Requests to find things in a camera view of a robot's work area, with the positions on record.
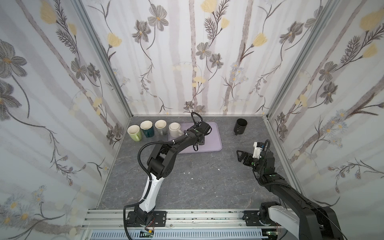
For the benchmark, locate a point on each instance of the white ceramic mug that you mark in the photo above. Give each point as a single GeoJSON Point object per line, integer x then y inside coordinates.
{"type": "Point", "coordinates": [175, 130]}

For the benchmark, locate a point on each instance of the grey ceramic mug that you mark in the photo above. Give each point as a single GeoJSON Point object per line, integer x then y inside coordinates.
{"type": "Point", "coordinates": [161, 127]}

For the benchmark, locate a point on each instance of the lilac plastic tray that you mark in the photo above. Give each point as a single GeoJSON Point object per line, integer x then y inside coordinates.
{"type": "Point", "coordinates": [212, 143]}

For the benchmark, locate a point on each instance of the dark green ceramic mug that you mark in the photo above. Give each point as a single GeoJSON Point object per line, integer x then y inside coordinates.
{"type": "Point", "coordinates": [147, 128]}

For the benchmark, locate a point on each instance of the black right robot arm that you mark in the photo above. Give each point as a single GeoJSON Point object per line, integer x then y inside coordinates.
{"type": "Point", "coordinates": [303, 218]}

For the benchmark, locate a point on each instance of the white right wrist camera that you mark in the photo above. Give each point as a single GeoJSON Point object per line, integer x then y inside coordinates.
{"type": "Point", "coordinates": [258, 148]}

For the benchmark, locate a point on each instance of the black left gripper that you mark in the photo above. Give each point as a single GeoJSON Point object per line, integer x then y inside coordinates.
{"type": "Point", "coordinates": [200, 139]}

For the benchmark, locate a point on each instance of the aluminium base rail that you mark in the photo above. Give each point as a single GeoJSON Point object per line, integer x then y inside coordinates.
{"type": "Point", "coordinates": [226, 224]}

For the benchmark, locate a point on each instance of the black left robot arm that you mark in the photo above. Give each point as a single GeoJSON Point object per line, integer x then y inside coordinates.
{"type": "Point", "coordinates": [160, 164]}

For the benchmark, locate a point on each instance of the black ceramic mug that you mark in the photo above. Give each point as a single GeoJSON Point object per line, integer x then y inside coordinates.
{"type": "Point", "coordinates": [240, 126]}

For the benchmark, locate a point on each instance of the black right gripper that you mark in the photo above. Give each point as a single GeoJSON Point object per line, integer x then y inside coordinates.
{"type": "Point", "coordinates": [250, 160]}

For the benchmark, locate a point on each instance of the light green ceramic mug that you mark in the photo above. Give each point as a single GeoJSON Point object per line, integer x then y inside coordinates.
{"type": "Point", "coordinates": [134, 132]}

